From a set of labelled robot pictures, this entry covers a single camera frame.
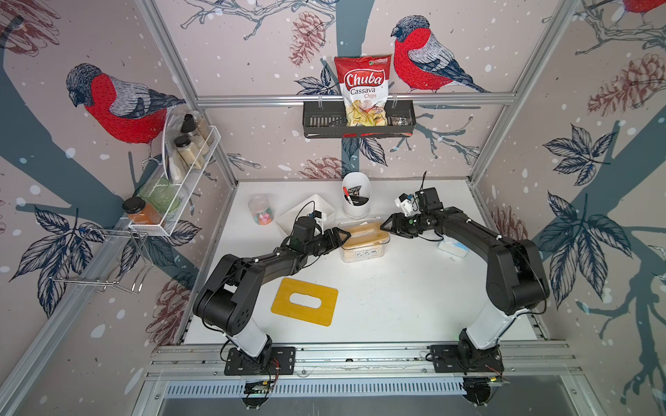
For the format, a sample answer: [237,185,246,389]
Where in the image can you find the blue white tissue pack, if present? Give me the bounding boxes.
[438,237,469,258]

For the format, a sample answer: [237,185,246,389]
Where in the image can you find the white wire spice rack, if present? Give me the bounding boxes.
[129,106,221,237]

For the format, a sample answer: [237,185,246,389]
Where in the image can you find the clear jar with candies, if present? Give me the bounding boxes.
[248,194,273,225]

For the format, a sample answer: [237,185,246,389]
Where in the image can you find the beige spice bottle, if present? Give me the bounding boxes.
[174,135,205,170]
[180,114,210,155]

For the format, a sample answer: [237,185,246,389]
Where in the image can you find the beige spice bottle back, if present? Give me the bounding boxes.
[180,114,210,155]

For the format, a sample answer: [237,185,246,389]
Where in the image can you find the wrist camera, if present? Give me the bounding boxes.
[309,210,327,232]
[395,187,443,217]

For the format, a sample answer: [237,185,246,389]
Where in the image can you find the clear plastic tissue box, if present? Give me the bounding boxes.
[340,242,389,263]

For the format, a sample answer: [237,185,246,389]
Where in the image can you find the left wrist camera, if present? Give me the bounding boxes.
[309,210,327,232]

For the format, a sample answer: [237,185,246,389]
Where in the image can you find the yellow plastic lid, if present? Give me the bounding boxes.
[271,277,338,327]

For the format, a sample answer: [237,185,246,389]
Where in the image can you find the orange spice jar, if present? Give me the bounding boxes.
[122,196,162,225]

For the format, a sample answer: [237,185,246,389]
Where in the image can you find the white pen holder cup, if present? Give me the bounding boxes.
[342,172,372,219]

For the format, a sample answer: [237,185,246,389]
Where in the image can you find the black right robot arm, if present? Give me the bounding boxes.
[381,207,550,357]

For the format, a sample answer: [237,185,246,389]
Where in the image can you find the black wire wall basket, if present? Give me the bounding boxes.
[303,101,416,139]

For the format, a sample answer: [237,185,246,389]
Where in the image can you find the white rectangular bin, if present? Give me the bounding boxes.
[274,194,336,237]

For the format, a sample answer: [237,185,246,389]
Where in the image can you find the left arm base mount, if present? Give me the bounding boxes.
[224,339,296,376]

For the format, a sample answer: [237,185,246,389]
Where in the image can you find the beige spice bottle front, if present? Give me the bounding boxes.
[174,135,205,170]

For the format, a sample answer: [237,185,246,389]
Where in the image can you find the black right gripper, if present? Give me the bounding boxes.
[377,213,426,237]

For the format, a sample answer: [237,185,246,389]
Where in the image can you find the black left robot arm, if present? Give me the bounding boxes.
[193,216,351,367]

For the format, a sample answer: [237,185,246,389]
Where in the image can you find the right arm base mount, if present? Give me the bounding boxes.
[428,341,505,374]

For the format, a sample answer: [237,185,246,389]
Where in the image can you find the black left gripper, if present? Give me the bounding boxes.
[304,227,351,257]

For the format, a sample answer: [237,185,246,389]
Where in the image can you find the metal wire hook rack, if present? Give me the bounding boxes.
[49,229,154,295]

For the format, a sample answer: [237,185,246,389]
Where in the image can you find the red Chuba chips bag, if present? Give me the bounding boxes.
[334,55,391,128]

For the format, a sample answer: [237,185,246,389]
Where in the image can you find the bamboo tissue box lid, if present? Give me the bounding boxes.
[338,221,390,251]

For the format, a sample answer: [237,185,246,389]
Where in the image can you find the green jar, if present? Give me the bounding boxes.
[138,177,181,217]

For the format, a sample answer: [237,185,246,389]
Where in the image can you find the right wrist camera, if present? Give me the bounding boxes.
[395,187,443,217]

